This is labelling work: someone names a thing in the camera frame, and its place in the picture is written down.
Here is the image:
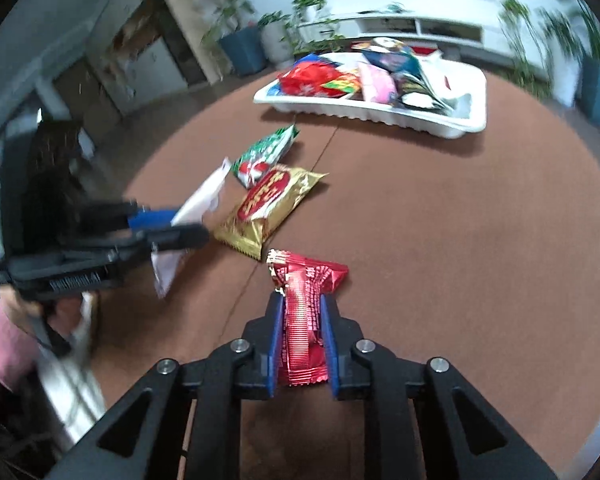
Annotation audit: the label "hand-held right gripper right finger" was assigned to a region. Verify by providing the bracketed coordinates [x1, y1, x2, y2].
[320, 293, 561, 480]

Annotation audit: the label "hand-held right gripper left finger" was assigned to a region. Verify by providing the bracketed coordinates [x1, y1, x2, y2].
[45, 292, 286, 480]

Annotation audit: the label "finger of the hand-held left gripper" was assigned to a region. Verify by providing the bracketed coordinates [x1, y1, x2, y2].
[81, 201, 180, 234]
[114, 223, 212, 261]

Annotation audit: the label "long white snack packet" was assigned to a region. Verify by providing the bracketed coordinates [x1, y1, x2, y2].
[151, 157, 232, 300]

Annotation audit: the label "crinkled red snack packet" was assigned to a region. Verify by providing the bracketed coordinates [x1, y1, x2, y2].
[266, 248, 350, 388]

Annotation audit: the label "white plastic tray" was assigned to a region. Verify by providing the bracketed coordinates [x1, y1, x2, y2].
[253, 51, 488, 140]

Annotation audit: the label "pink snack packet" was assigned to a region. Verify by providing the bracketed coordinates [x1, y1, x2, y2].
[357, 61, 399, 106]

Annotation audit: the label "black snack packet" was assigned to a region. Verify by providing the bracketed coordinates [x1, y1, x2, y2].
[392, 72, 454, 112]

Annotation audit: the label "blue cake packet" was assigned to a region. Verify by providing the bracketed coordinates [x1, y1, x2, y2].
[367, 50, 422, 77]

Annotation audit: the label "light blue snack packet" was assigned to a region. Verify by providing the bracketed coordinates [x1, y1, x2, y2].
[352, 36, 407, 56]

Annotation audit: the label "plain white snack packet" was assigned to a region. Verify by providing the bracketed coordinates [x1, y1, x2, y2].
[419, 54, 462, 107]

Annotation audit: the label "person's left hand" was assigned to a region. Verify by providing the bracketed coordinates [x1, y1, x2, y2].
[0, 290, 88, 394]

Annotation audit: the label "gold red snack packet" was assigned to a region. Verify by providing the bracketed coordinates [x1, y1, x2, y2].
[213, 164, 329, 261]

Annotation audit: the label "green snack packet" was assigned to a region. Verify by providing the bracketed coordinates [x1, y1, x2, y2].
[231, 124, 301, 189]

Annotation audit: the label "white clothing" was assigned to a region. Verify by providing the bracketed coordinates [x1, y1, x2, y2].
[32, 345, 108, 443]

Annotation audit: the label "brown cabinet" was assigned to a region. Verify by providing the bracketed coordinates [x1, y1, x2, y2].
[50, 0, 192, 121]

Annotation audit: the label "tall plant in blue pot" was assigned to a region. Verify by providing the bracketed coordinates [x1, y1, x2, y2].
[179, 0, 267, 77]

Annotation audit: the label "shiny red snack packet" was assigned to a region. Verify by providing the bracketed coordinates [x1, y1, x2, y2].
[278, 56, 354, 99]

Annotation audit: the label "plant in ribbed white pot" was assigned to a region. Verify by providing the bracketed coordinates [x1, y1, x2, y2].
[256, 10, 294, 69]

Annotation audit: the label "trailing green plant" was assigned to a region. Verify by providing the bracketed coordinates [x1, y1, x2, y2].
[289, 0, 347, 57]

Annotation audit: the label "white television cabinet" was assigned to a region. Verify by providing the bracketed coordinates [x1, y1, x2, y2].
[299, 0, 507, 62]

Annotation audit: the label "trailing plant on cabinet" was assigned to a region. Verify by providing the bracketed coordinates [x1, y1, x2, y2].
[497, 0, 548, 97]

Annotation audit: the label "broad-leaf plant in blue pot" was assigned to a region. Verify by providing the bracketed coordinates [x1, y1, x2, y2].
[540, 0, 600, 129]

